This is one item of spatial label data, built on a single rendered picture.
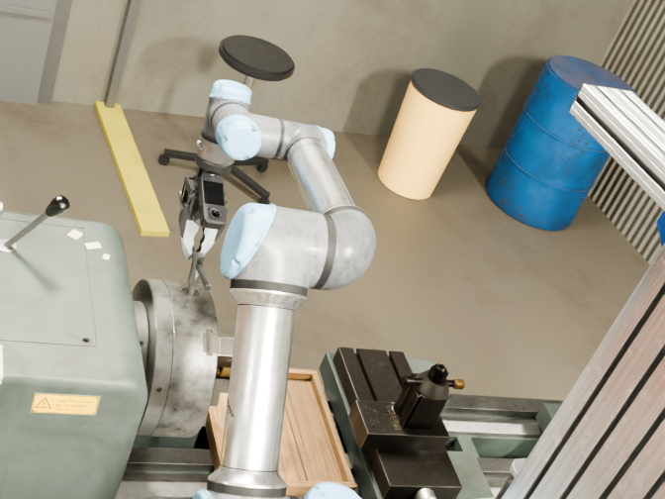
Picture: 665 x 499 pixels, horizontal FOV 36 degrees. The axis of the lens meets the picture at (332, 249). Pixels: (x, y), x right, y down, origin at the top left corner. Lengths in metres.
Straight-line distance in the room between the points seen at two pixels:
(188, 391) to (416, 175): 3.34
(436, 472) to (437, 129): 2.96
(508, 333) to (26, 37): 2.51
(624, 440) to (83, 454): 1.02
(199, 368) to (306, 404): 0.52
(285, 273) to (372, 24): 3.93
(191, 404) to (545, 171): 3.63
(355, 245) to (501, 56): 4.36
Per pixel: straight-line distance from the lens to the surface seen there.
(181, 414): 2.02
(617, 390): 1.25
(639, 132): 1.37
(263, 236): 1.47
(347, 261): 1.52
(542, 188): 5.43
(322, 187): 1.70
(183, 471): 2.26
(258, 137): 1.83
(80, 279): 1.98
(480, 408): 2.71
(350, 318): 4.27
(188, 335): 1.99
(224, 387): 2.17
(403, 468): 2.28
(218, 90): 1.93
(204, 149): 1.97
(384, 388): 2.45
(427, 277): 4.73
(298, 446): 2.34
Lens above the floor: 2.49
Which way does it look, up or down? 32 degrees down
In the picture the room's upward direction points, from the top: 23 degrees clockwise
